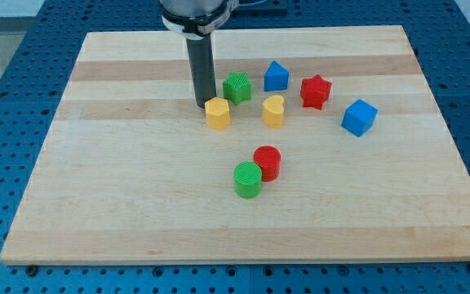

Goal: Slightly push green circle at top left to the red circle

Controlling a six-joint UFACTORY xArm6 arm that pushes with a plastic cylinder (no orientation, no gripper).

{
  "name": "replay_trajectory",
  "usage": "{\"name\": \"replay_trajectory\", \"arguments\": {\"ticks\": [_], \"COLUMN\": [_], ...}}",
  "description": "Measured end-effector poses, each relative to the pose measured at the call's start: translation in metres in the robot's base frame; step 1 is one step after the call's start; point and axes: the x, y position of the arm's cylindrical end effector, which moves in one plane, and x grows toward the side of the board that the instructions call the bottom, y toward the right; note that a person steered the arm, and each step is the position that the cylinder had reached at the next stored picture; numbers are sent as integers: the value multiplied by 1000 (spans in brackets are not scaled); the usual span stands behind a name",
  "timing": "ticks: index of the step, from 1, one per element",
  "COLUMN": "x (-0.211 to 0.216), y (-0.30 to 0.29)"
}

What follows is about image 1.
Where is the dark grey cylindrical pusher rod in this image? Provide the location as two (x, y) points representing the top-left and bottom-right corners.
(186, 35), (216, 109)

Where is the green star block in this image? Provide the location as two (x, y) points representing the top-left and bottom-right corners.
(223, 72), (251, 105)

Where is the red star block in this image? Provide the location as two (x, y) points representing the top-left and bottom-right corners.
(300, 74), (332, 110)

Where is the blue cube block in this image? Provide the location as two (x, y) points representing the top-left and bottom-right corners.
(341, 99), (378, 137)

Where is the blue triangle block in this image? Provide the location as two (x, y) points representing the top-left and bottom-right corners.
(264, 60), (290, 91)

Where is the yellow heart block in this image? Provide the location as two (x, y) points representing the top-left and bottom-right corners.
(262, 95), (285, 129)

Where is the green cylinder block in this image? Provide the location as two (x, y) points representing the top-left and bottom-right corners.
(233, 162), (262, 198)

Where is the red cylinder block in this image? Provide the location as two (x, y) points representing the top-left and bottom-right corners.
(253, 145), (282, 182)

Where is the yellow hexagon block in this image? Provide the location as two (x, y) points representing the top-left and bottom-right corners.
(205, 97), (231, 130)

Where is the light wooden board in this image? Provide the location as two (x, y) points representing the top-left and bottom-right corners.
(0, 25), (470, 265)

